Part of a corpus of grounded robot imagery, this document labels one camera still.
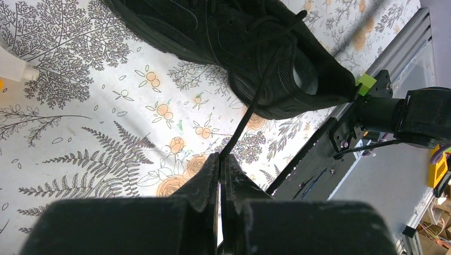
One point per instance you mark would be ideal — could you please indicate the black shoelace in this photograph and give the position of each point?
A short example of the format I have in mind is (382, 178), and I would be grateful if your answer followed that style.
(240, 128)

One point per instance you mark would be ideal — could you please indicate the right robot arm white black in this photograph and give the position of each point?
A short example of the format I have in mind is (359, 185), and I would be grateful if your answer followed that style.
(421, 119)

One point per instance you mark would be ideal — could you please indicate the black sneaker shoe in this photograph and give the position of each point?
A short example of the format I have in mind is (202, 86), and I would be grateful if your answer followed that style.
(241, 37)

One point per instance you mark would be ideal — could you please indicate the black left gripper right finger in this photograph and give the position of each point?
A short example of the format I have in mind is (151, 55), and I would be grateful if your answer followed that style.
(255, 223)

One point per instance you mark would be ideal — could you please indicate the floral patterned table mat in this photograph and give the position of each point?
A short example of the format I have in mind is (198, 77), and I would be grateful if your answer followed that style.
(109, 115)

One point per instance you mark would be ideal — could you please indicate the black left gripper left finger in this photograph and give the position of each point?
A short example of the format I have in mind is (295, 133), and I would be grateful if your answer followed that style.
(182, 223)

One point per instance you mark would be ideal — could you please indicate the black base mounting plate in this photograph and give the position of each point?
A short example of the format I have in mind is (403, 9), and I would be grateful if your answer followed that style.
(314, 174)

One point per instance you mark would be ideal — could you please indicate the multicolour toy brick stack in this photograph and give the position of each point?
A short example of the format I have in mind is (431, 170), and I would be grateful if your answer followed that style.
(15, 70)

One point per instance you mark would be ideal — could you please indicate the green rectangular block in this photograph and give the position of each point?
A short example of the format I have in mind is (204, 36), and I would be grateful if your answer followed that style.
(365, 83)

